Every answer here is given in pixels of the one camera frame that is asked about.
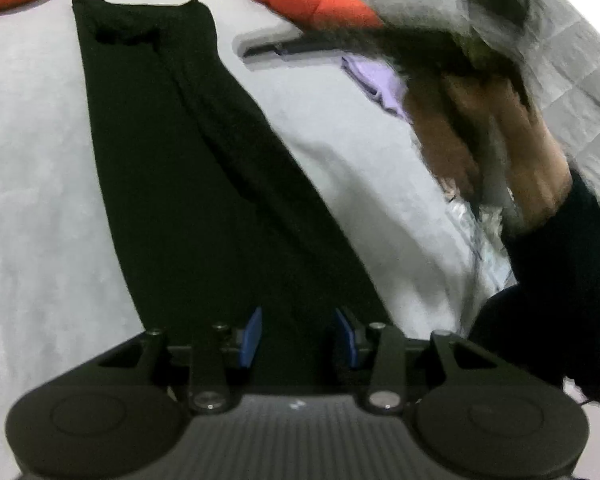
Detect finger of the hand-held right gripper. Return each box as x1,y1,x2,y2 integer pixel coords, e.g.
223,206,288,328
242,35,346,58

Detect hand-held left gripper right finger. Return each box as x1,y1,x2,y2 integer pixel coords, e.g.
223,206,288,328
332,307,513,415

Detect purple cloth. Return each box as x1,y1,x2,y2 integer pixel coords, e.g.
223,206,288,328
340,55,413,123

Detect grey quilted cover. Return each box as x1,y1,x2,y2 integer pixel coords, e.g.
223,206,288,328
520,0,600,201

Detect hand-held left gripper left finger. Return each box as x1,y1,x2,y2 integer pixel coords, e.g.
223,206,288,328
97,306,264,415

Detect black t-shirt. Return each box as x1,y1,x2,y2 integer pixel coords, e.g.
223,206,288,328
71,0,396,361

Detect person's right forearm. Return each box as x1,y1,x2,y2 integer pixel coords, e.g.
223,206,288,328
467,170,600,406

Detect person's right hand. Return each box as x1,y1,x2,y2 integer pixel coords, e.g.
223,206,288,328
405,72,573,233

